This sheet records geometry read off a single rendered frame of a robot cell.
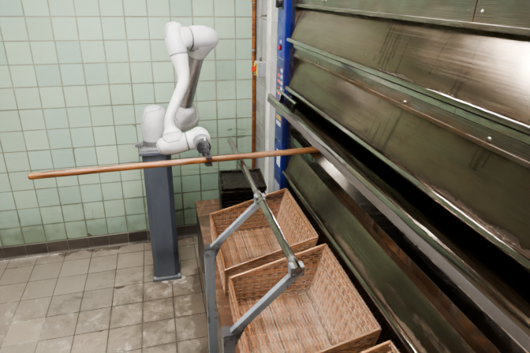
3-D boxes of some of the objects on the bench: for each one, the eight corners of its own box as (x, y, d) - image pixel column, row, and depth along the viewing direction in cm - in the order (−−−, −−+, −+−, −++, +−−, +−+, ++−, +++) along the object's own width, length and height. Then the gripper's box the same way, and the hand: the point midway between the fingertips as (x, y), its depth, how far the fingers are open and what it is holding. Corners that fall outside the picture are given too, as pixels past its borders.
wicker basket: (322, 287, 207) (326, 241, 197) (376, 385, 156) (385, 329, 146) (227, 302, 196) (225, 254, 186) (251, 412, 146) (251, 354, 135)
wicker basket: (285, 225, 261) (287, 186, 251) (317, 282, 211) (321, 236, 200) (209, 235, 250) (207, 194, 240) (223, 297, 199) (222, 249, 189)
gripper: (209, 130, 218) (216, 146, 197) (210, 158, 224) (217, 176, 203) (195, 131, 216) (200, 146, 195) (196, 159, 222) (202, 177, 201)
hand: (208, 159), depth 202 cm, fingers closed on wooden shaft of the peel, 3 cm apart
